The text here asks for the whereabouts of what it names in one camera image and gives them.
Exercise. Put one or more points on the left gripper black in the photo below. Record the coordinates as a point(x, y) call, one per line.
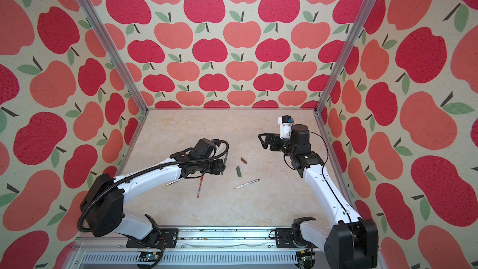
point(220, 167)

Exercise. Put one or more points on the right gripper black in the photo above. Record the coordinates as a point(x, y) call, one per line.
point(276, 139)

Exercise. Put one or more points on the red pen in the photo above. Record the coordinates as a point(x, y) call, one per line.
point(200, 187)

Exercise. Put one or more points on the green pen cap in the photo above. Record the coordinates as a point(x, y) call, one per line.
point(238, 170)

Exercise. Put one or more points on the green pen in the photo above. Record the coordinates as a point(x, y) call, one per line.
point(224, 166)

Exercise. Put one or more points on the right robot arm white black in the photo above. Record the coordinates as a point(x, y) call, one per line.
point(352, 242)

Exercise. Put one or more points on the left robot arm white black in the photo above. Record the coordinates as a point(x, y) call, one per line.
point(102, 209)

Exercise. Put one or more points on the white pen left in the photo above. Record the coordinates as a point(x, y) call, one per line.
point(173, 182)

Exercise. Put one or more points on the white pen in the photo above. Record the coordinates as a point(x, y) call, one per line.
point(247, 183)
point(173, 182)

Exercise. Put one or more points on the white pen right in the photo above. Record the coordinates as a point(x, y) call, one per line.
point(247, 183)

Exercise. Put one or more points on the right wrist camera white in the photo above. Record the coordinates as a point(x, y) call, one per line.
point(286, 123)

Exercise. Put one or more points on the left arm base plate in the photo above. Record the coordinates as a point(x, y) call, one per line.
point(164, 237)

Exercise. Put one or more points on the aluminium frame rail front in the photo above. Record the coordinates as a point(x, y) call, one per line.
point(220, 247)

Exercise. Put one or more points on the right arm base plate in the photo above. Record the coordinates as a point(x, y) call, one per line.
point(287, 237)

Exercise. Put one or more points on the left aluminium frame post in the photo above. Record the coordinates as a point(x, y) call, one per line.
point(108, 44)

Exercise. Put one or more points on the aluminium frame post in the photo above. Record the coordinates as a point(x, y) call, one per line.
point(108, 44)
point(356, 29)

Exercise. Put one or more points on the right aluminium frame post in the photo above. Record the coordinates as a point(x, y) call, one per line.
point(356, 29)

